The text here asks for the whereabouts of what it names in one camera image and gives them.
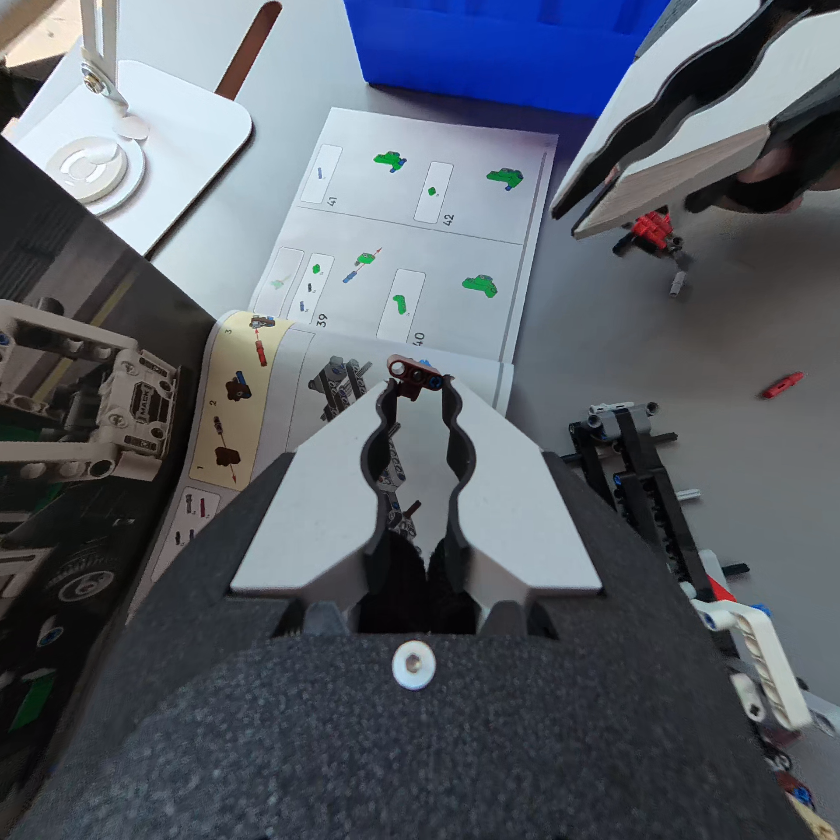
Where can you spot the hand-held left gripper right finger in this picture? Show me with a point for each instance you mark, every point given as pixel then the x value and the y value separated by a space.
pixel 522 505

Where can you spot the lego set box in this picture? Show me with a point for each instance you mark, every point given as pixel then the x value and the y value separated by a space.
pixel 85 426

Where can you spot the red lego axle pin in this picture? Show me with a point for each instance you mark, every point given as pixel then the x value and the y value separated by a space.
pixel 782 386

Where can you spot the grey lego pin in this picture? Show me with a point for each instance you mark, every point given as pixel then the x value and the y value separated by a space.
pixel 678 283

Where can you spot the blue plastic bin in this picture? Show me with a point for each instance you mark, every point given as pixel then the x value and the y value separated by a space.
pixel 485 52

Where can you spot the lego instruction booklet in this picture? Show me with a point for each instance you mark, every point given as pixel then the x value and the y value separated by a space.
pixel 426 229

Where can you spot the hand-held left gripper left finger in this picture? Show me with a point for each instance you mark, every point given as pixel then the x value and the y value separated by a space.
pixel 308 505

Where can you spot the black lego chassis assembly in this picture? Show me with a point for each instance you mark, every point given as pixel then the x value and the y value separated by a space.
pixel 649 472

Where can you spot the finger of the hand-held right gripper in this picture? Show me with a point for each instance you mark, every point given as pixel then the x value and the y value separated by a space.
pixel 689 172
pixel 617 118

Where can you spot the white lamp stand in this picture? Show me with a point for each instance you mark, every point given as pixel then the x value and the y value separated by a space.
pixel 184 138

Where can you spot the small brown lego piece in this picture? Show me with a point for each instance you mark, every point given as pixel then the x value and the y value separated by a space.
pixel 415 375

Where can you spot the red and black lego pile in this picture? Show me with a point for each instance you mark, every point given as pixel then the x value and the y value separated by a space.
pixel 649 229

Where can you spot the person's right hand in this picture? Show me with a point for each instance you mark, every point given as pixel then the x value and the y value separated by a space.
pixel 764 170

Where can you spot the brown wooden strip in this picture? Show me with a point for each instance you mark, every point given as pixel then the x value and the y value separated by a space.
pixel 249 49

